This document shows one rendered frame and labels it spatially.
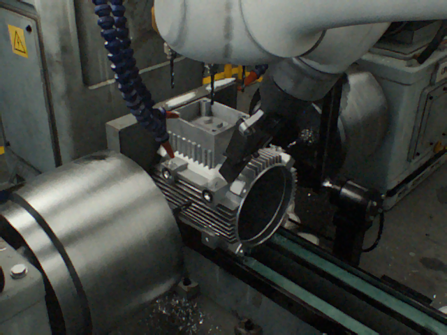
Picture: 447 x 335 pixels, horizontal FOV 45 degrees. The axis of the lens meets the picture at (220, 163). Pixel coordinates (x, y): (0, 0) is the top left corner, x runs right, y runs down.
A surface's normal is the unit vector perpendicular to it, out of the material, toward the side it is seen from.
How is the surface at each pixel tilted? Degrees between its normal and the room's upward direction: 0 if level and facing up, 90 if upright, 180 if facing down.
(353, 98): 43
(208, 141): 90
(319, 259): 0
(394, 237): 0
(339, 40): 117
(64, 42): 90
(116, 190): 24
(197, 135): 90
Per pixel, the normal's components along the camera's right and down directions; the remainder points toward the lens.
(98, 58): 0.73, 0.36
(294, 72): -0.54, 0.51
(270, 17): -0.32, 0.54
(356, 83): 0.43, -0.49
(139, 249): 0.67, -0.03
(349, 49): 0.29, 0.87
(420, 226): 0.02, -0.86
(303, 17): -0.48, 0.77
